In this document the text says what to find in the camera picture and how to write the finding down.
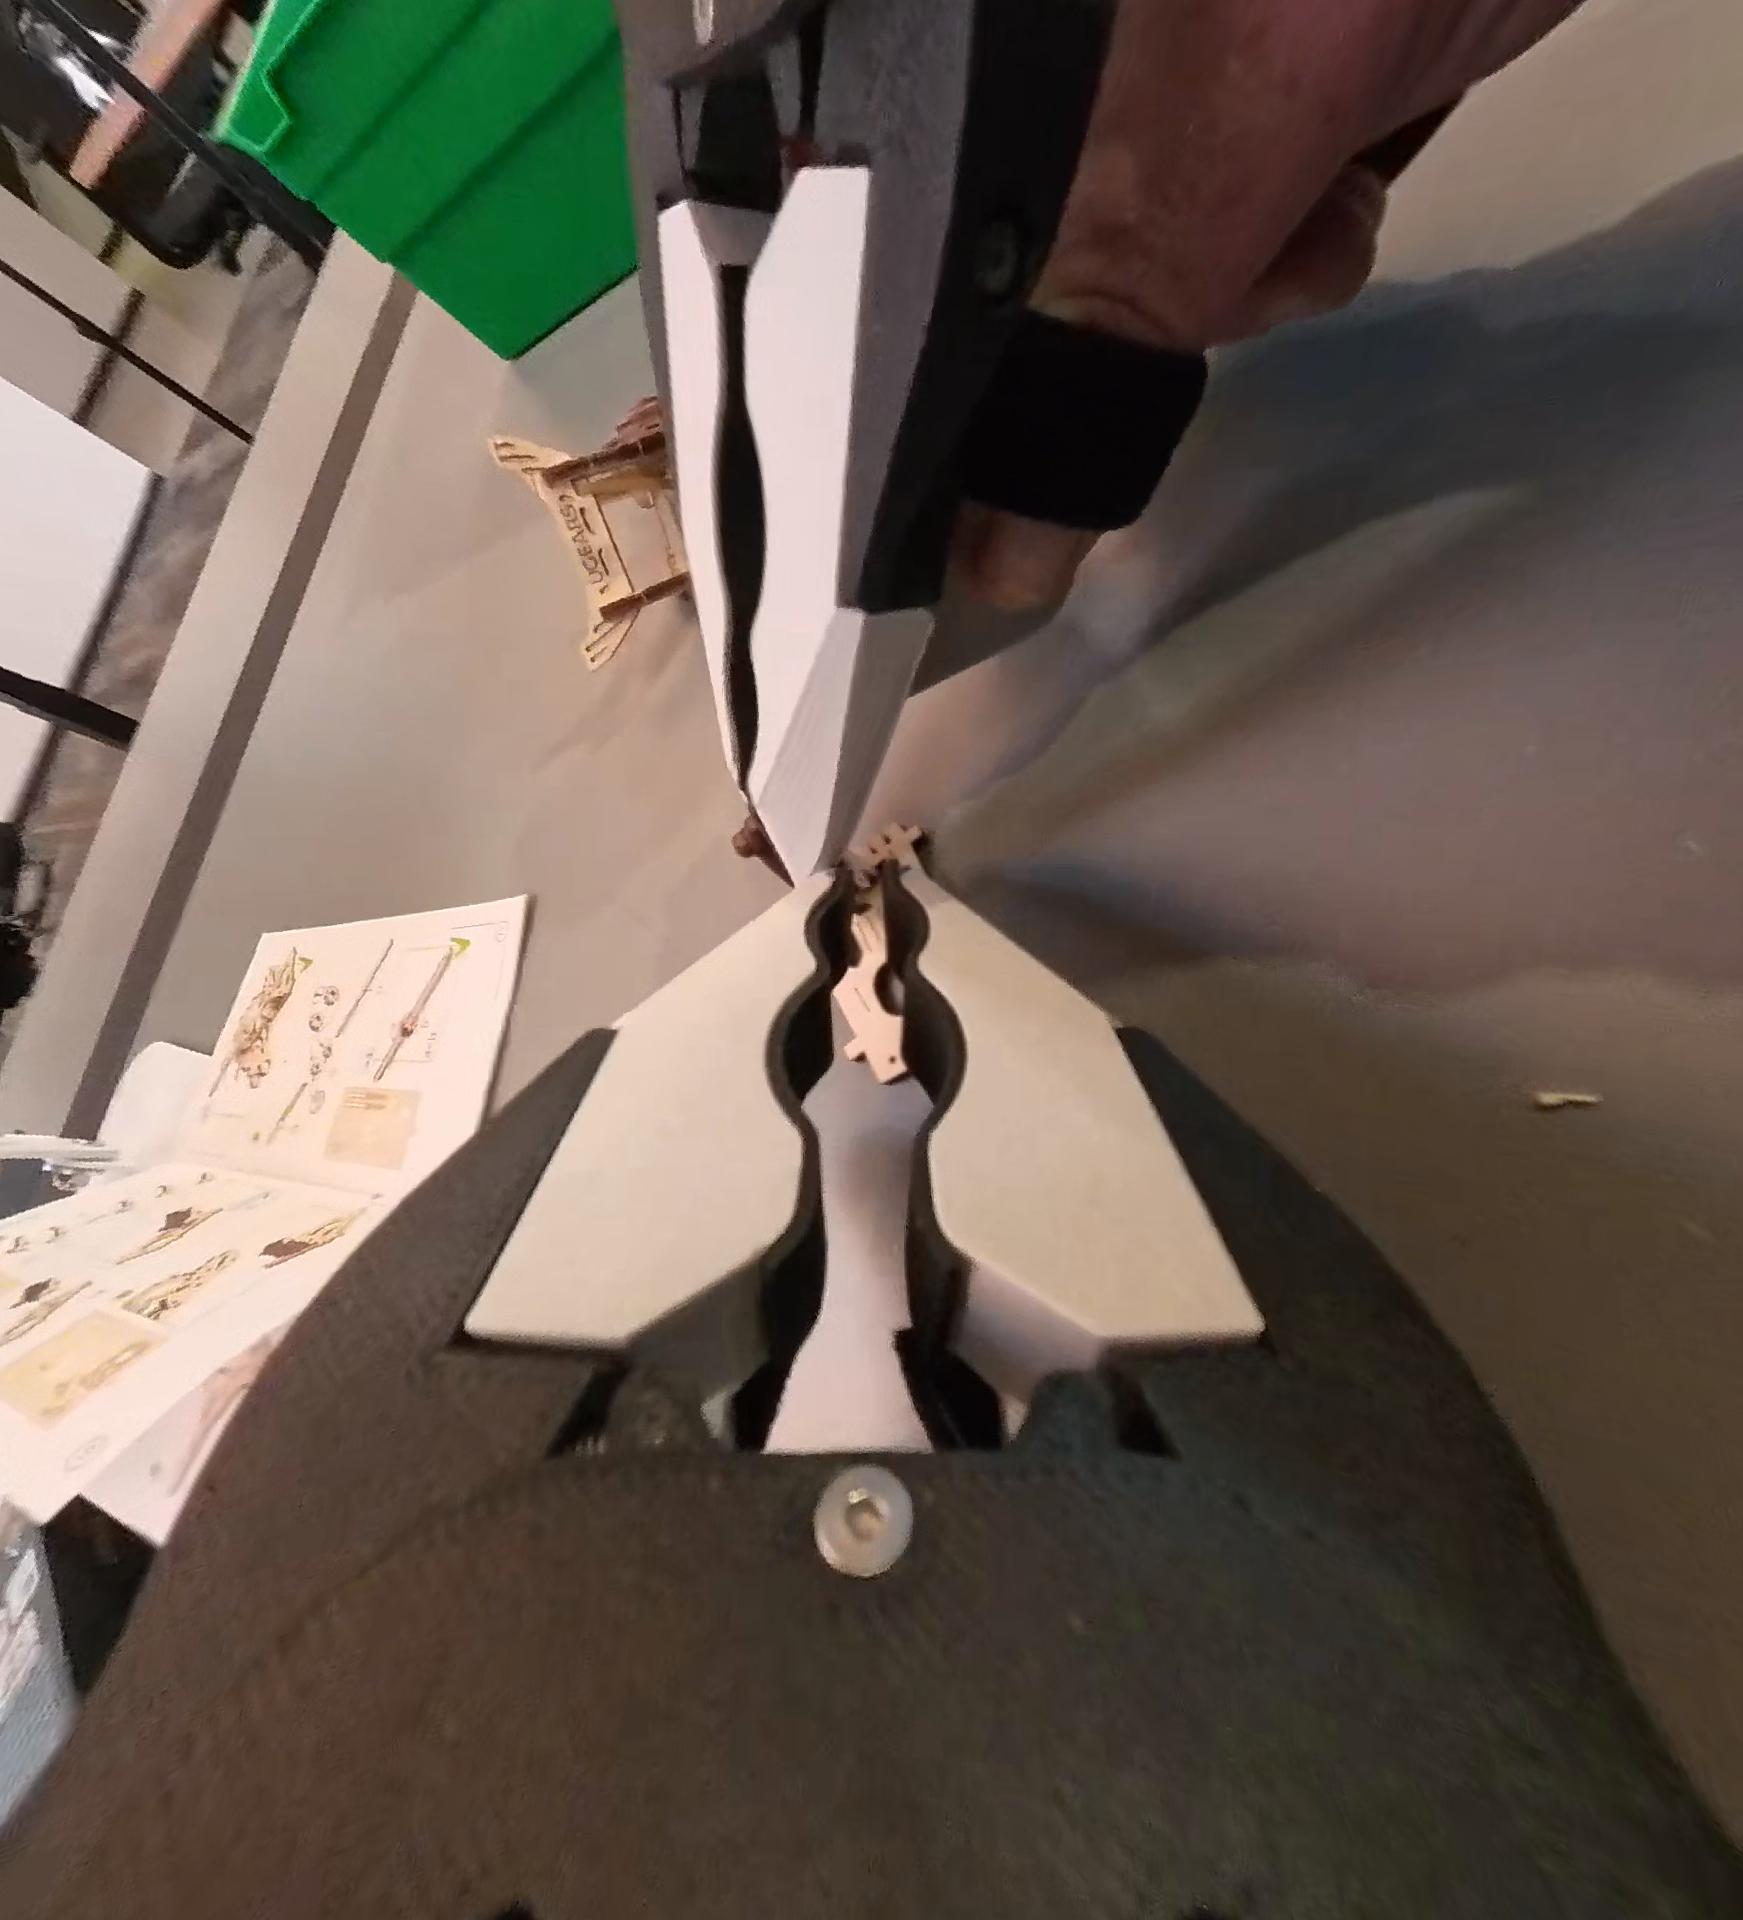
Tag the person's right hand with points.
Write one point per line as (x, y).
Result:
(1231, 165)

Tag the green plastic bin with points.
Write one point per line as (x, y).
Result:
(466, 165)

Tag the instruction booklet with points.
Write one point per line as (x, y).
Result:
(212, 1199)

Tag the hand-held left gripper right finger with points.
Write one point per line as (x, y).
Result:
(1082, 1186)

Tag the black office chair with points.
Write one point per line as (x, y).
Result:
(138, 135)

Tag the small dark wooden part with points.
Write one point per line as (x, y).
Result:
(766, 848)

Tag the pale wooden model part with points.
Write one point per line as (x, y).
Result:
(877, 990)

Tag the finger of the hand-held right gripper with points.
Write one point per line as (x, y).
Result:
(812, 494)
(687, 391)

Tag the wooden model stand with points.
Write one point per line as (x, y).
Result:
(618, 525)

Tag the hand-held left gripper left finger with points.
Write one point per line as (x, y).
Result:
(631, 1186)

